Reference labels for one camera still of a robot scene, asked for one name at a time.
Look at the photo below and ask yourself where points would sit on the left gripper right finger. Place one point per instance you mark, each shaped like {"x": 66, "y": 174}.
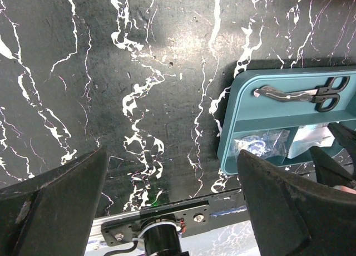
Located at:
{"x": 292, "y": 215}

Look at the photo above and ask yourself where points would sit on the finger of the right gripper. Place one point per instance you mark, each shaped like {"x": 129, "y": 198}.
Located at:
{"x": 344, "y": 136}
{"x": 328, "y": 171}

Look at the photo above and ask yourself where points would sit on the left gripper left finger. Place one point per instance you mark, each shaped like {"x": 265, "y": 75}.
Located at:
{"x": 52, "y": 213}

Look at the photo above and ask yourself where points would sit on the black handled scissors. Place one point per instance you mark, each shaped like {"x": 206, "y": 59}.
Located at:
{"x": 325, "y": 97}

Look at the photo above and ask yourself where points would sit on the teal divided tray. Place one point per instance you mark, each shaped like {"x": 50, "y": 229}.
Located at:
{"x": 247, "y": 114}

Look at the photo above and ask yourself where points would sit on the aluminium frame rail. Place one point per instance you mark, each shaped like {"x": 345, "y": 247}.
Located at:
{"x": 157, "y": 230}

